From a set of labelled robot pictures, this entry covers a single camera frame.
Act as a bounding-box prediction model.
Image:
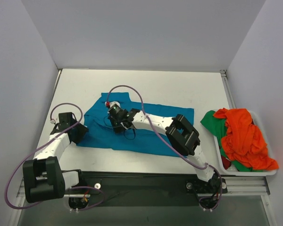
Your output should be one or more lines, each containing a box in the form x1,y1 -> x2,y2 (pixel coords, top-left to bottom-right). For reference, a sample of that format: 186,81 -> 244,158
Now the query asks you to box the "blue t-shirt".
76,92 -> 194,158

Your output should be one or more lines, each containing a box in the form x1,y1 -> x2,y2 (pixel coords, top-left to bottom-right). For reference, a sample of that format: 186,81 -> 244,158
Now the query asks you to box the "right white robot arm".
105,101 -> 222,192

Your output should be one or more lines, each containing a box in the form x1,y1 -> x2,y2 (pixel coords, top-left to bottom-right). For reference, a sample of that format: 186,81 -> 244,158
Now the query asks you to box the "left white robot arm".
23,112 -> 89,203

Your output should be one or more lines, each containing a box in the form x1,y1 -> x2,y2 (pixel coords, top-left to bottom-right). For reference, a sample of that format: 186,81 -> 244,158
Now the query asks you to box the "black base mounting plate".
64,171 -> 228,210

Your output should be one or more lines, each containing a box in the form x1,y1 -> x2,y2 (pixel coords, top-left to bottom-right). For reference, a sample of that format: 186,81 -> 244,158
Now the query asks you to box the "green t-shirt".
200,110 -> 262,172

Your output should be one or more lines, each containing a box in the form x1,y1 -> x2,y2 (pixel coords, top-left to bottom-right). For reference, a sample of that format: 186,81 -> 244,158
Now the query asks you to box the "red t-shirt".
221,156 -> 232,170

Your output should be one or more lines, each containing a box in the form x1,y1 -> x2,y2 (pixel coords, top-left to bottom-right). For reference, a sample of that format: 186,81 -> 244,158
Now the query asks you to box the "white laundry bin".
213,110 -> 277,177

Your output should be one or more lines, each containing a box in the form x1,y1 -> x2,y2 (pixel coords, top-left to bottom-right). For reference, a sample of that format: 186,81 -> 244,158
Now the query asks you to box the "orange t-shirt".
213,108 -> 279,170

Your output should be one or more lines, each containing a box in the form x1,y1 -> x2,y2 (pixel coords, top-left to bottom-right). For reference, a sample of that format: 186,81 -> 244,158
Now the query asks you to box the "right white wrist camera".
105,101 -> 120,108

